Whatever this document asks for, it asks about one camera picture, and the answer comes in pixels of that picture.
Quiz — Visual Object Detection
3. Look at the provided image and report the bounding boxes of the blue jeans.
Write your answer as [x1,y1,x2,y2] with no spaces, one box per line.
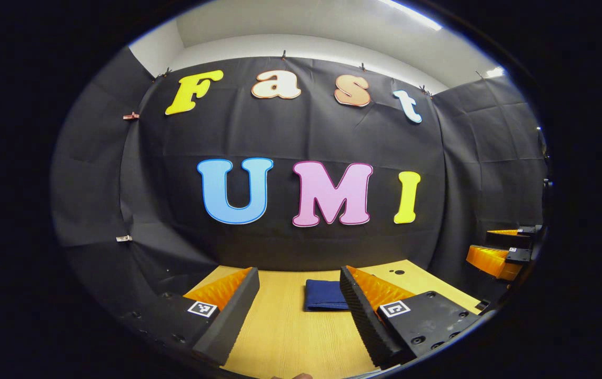
[304,279,350,312]

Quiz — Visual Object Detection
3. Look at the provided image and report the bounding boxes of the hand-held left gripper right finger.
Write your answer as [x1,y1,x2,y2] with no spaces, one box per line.
[339,265,483,369]

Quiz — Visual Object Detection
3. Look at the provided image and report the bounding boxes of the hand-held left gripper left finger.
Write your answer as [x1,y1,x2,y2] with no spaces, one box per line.
[122,267,260,367]

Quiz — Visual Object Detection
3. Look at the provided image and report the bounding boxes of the black backdrop cloth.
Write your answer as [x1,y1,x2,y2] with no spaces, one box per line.
[51,47,548,316]

